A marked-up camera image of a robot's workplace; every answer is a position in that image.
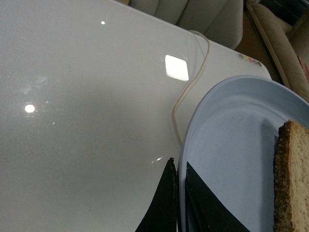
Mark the light blue round plate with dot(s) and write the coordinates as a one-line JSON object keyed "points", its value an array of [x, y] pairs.
{"points": [[230, 142]]}

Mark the coloured dot sticker strip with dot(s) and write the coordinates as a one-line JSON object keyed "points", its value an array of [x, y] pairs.
{"points": [[250, 60]]}

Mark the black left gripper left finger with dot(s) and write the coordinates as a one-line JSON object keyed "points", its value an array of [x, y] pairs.
{"points": [[162, 213]]}

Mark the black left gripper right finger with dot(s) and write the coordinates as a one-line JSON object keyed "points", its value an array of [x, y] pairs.
{"points": [[209, 213]]}

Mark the beige sofa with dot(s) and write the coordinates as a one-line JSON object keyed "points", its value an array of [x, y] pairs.
{"points": [[288, 48]]}

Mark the right grey upholstered chair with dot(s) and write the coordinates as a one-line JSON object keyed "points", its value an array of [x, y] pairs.
{"points": [[220, 21]]}

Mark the slice of brown bread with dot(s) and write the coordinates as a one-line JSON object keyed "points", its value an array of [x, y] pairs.
{"points": [[291, 179]]}

